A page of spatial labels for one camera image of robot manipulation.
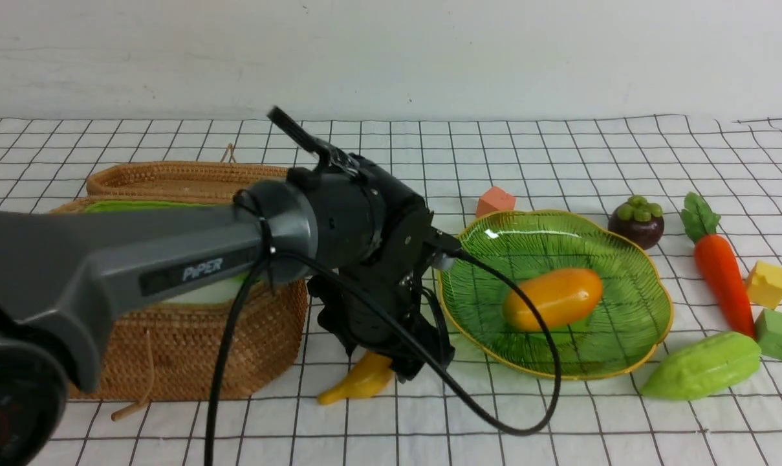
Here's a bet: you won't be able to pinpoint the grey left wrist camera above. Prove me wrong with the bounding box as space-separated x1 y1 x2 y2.
430 250 456 271

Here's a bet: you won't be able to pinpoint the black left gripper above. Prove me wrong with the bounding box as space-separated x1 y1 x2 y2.
308 207 456 384

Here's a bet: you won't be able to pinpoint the orange toy carrot green top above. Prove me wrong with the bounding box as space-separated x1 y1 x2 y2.
680 192 755 339

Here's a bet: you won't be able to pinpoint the yellow foam cube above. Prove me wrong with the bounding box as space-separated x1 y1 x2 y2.
745 261 782 309

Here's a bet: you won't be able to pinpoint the dark purple toy mangosteen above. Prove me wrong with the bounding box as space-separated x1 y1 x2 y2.
607 195 665 250

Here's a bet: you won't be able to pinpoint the green toy bitter gourd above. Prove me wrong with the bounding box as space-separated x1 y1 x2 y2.
639 331 761 401

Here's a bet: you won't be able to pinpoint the orange foam cube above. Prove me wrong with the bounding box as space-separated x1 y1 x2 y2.
475 186 517 218

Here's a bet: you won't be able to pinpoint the green glass leaf plate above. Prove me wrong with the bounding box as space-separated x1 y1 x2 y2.
436 210 674 380

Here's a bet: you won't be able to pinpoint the woven rattan basket green lining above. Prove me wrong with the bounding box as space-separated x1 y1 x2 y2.
49 195 309 401

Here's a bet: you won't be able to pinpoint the white black grid tablecloth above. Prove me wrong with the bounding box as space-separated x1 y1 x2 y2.
0 115 782 465

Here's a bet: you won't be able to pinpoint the green foam cube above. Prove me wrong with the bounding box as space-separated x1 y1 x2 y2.
755 309 782 361

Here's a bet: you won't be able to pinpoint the black left camera cable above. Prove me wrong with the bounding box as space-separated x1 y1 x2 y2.
203 249 563 466

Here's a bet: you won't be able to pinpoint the yellow toy banana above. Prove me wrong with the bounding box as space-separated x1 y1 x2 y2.
316 351 394 405

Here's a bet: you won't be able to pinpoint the white toy radish green leaves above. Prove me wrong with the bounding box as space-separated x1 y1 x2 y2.
163 272 248 305

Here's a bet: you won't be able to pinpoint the woven rattan basket lid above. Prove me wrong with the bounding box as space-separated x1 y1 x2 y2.
85 144 288 201

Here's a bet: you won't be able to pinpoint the orange yellow toy mango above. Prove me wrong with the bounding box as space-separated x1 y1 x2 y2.
503 268 604 331

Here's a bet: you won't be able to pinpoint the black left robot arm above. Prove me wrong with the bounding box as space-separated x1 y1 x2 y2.
0 154 455 465

